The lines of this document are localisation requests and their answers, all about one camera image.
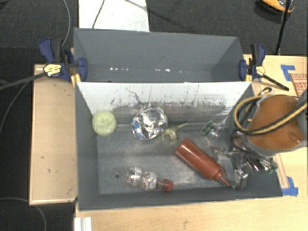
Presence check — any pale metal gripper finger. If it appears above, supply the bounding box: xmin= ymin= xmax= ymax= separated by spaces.
xmin=211 ymin=146 xmax=238 ymax=159
xmin=231 ymin=168 xmax=250 ymax=190

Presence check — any red-brown squeeze bottle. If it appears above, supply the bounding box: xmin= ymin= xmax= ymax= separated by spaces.
xmin=174 ymin=138 xmax=231 ymax=187

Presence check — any clear glass with green stripes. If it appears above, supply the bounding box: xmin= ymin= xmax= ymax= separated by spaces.
xmin=201 ymin=119 xmax=227 ymax=144

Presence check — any green toy dinosaur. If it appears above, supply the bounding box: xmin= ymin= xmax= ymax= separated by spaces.
xmin=160 ymin=122 xmax=190 ymax=144

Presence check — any grey metal bin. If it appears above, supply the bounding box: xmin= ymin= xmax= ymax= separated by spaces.
xmin=72 ymin=27 xmax=283 ymax=212

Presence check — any crumpled silver foil bag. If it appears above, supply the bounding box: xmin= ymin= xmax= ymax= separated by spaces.
xmin=130 ymin=107 xmax=169 ymax=141

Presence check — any clear plastic bottle red cap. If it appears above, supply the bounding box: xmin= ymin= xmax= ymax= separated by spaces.
xmin=124 ymin=166 xmax=174 ymax=193

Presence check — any pale green ball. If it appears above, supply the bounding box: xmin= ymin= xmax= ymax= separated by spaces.
xmin=91 ymin=110 xmax=117 ymax=137

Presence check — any pale wood board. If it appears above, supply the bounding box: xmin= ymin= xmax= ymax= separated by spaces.
xmin=28 ymin=64 xmax=78 ymax=205

